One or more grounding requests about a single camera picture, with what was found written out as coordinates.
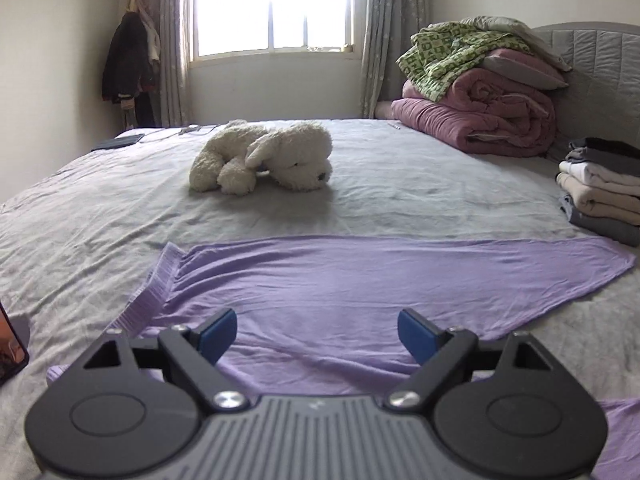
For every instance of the grey bed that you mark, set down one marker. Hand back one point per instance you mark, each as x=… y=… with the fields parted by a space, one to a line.
x=400 y=190

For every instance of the lilac pants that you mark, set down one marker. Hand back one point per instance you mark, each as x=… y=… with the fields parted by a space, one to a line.
x=350 y=285

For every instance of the phone with lit screen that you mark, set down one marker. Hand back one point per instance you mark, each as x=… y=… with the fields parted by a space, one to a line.
x=10 y=350

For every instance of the white plush dog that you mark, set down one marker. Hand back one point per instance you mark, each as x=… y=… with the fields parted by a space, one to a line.
x=290 y=155

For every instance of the pen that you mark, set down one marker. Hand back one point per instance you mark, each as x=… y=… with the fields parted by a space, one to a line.
x=395 y=125

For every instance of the grey quilted headboard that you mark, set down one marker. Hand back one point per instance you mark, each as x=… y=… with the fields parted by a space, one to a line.
x=600 y=70

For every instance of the white hanging garment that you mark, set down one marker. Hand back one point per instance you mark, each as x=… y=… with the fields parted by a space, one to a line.
x=152 y=40

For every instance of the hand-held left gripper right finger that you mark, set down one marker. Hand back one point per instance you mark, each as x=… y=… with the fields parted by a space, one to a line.
x=415 y=335

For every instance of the dark hanging jacket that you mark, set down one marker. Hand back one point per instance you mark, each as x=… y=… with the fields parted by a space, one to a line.
x=125 y=60

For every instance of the folded pink quilt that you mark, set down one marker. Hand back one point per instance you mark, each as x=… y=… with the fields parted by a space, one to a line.
x=480 y=115

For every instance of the black phone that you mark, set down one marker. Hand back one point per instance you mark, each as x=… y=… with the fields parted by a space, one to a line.
x=117 y=141

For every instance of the light grey pillow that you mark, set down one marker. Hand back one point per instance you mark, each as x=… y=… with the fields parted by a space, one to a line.
x=520 y=32

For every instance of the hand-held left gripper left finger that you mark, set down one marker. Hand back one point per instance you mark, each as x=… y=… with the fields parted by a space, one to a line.
x=220 y=335

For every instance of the beige folded garment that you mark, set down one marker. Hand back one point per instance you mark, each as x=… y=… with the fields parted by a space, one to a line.
x=590 y=200

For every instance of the grey knit folded sweater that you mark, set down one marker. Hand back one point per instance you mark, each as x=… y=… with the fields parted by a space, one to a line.
x=600 y=225

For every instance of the white folded garment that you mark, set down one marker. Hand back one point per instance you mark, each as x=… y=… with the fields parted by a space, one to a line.
x=595 y=174

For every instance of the dark grey folded garment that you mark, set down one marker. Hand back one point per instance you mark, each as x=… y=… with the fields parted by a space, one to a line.
x=615 y=164

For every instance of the grey window curtain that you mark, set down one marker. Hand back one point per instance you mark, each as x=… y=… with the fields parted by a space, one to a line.
x=172 y=60
x=390 y=35

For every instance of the window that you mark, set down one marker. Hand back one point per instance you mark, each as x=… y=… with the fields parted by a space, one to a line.
x=270 y=5

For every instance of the green patterned blanket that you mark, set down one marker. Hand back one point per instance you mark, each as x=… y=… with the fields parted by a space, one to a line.
x=440 y=55

